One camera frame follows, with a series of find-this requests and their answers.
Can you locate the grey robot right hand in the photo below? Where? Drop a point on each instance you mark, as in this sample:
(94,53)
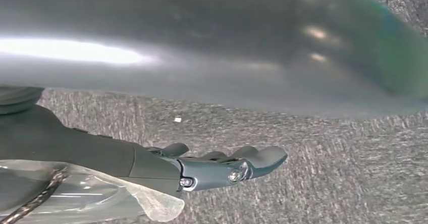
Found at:
(100,152)

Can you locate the clear plastic film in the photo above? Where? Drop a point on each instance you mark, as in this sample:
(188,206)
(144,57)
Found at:
(100,199)

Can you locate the small white floor scrap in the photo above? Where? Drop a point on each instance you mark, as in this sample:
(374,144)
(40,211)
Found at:
(177,119)

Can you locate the grey glossy robot body shell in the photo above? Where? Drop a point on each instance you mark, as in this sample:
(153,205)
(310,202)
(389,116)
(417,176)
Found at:
(200,42)

